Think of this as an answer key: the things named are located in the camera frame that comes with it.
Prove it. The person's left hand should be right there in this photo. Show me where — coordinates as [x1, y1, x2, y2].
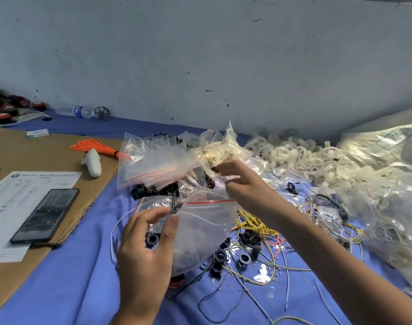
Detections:
[114, 204, 182, 317]

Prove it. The person's right hand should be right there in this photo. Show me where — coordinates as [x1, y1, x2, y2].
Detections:
[212, 158, 292, 225]

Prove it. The pile of yellow wires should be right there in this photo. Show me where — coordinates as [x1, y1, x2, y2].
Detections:
[232, 208, 283, 239]

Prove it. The pile of white plastic wheels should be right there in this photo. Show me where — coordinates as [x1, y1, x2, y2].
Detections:
[244, 131, 371, 188]

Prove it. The heap of plastic bags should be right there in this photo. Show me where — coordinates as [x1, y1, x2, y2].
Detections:
[178, 121, 262, 195]

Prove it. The clear zip plastic bag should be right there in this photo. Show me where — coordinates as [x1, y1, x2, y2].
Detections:
[141, 189, 242, 276]

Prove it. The red-zip plastic bag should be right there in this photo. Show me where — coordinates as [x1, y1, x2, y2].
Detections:
[132, 193, 168, 218]

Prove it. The pile of black plastic rings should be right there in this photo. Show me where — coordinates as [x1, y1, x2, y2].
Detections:
[129, 178, 265, 283]

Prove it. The stack of plastic bags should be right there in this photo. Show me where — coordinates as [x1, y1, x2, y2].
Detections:
[116, 131, 205, 191]

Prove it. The pile of large plastic bags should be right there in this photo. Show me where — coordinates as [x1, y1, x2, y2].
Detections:
[326, 107, 412, 297]

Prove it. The person's right forearm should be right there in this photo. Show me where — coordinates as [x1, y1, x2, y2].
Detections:
[272, 203, 412, 325]

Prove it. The blue cloth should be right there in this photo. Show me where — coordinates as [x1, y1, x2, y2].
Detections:
[0, 114, 412, 325]

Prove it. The black smartphone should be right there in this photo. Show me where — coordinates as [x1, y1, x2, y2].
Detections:
[9, 187, 81, 246]

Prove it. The white handheld device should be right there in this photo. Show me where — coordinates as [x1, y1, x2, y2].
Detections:
[80, 147, 104, 179]

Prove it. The orange tie bundle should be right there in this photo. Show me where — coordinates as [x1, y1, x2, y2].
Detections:
[68, 137, 130, 160]

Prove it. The white paper sheet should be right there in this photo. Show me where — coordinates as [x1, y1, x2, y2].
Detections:
[0, 170, 84, 265]

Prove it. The brown cardboard sheet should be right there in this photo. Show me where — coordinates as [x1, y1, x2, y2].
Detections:
[0, 128, 123, 315]

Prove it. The black round wheel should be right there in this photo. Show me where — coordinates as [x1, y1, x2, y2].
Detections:
[92, 105, 113, 122]

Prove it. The clear plastic water bottle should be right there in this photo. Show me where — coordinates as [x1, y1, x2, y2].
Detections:
[55, 105, 94, 120]

